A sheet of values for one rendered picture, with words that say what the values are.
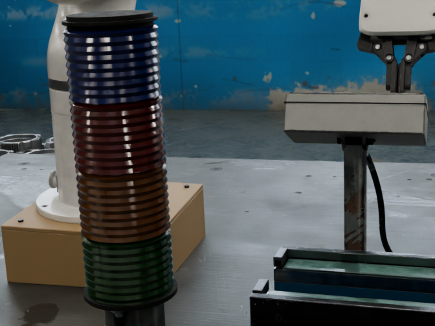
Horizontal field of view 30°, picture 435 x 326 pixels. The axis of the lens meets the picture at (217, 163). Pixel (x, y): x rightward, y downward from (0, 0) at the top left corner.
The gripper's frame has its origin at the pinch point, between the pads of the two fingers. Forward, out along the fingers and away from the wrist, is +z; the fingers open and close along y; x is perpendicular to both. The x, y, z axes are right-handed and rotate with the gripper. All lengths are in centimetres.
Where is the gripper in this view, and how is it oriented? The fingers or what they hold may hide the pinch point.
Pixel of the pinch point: (398, 81)
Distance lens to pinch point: 103.7
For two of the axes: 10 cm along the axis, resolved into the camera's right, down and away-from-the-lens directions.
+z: -0.8, 9.8, -1.6
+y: 9.6, 0.3, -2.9
